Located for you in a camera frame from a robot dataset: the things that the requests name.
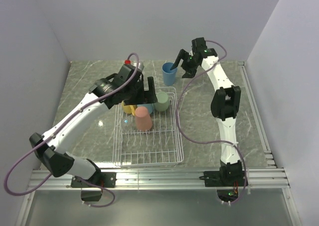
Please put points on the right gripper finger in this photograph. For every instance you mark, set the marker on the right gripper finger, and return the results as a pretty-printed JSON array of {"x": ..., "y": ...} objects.
[
  {"x": 189, "y": 74},
  {"x": 180, "y": 56}
]

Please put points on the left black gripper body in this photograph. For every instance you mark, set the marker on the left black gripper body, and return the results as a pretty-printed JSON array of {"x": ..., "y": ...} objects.
[{"x": 136, "y": 95}]

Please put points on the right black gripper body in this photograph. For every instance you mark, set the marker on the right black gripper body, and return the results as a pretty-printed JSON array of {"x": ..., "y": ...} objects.
[{"x": 188, "y": 63}]

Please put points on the light blue ceramic mug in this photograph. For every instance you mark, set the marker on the light blue ceramic mug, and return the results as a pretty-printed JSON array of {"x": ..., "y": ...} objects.
[{"x": 150, "y": 108}]

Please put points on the green plastic tumbler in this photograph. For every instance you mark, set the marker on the green plastic tumbler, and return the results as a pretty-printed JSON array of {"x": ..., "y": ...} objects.
[{"x": 162, "y": 103}]

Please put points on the yellow ceramic mug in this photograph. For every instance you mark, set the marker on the yellow ceramic mug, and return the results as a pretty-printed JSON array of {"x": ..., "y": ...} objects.
[{"x": 129, "y": 109}]

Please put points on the blue plastic tumbler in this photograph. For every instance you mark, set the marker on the blue plastic tumbler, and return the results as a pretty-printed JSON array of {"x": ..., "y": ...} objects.
[{"x": 168, "y": 74}]

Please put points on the salmon pink plastic tumbler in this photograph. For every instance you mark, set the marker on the salmon pink plastic tumbler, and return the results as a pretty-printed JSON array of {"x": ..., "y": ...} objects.
[{"x": 142, "y": 119}]

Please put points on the clear faceted drinking glass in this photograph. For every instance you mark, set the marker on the clear faceted drinking glass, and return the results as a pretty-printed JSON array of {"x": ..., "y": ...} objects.
[{"x": 127, "y": 125}]

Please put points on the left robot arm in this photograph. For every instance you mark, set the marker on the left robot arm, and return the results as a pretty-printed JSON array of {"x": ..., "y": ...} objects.
[{"x": 126, "y": 86}]

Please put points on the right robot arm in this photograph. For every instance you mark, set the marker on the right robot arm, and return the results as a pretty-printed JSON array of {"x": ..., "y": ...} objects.
[{"x": 224, "y": 108}]

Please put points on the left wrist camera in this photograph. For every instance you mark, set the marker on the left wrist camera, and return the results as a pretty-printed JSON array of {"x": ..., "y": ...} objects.
[{"x": 132, "y": 65}]

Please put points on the white wire dish rack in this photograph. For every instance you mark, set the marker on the white wire dish rack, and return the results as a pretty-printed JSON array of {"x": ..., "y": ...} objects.
[{"x": 161, "y": 145}]

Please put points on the aluminium mounting rail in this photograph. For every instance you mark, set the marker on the aluminium mounting rail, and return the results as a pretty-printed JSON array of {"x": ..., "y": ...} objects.
[{"x": 188, "y": 179}]

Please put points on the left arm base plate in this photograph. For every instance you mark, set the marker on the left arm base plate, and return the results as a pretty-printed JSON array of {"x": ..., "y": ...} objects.
[{"x": 102, "y": 179}]

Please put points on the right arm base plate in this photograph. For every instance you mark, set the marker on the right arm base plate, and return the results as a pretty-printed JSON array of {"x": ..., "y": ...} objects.
[{"x": 218, "y": 179}]

